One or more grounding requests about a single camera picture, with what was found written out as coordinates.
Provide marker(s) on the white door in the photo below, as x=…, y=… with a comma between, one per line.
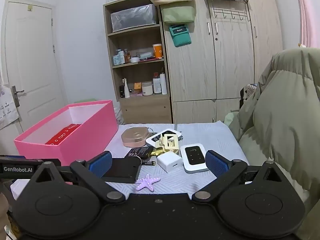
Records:
x=30, y=59

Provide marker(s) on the black power bank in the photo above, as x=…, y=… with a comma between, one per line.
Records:
x=123, y=170

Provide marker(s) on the grey storage box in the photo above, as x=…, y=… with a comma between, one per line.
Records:
x=134, y=17

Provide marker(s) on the white jar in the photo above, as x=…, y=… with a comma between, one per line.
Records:
x=147, y=88

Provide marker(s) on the rose gold square tin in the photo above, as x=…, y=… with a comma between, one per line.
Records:
x=135, y=137

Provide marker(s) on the black phone battery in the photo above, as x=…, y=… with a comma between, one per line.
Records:
x=141, y=152

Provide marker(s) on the white portable wifi router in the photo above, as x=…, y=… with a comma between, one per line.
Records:
x=193, y=156

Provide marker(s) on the green hanging storage bag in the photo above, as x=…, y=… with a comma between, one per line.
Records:
x=178, y=14

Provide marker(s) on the purple starfish toy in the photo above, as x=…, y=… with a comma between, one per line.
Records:
x=147, y=182

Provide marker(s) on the teal hanging pouch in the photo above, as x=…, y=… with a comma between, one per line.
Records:
x=180, y=35

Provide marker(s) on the red glasses cloth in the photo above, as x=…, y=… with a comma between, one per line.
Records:
x=63, y=134

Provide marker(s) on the beige plastic clip holder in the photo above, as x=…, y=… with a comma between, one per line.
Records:
x=168, y=143

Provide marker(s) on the AA battery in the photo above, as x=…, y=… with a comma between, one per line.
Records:
x=149, y=162

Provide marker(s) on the green puffer jacket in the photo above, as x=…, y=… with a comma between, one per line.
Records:
x=280, y=120

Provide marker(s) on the orange paper cup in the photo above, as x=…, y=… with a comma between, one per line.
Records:
x=157, y=50

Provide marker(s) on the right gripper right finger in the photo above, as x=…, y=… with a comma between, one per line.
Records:
x=226, y=173

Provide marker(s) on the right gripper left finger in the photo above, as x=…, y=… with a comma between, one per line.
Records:
x=91, y=174

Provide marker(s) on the wooden bookshelf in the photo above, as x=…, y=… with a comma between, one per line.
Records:
x=131, y=56

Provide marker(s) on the white plastic bag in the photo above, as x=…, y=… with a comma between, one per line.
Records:
x=8, y=111

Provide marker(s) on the pink storage box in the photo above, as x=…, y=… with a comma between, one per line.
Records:
x=76, y=131

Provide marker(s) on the wooden wardrobe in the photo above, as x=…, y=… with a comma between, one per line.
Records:
x=231, y=45

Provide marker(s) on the white charger cube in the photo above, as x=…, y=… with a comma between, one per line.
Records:
x=169, y=161

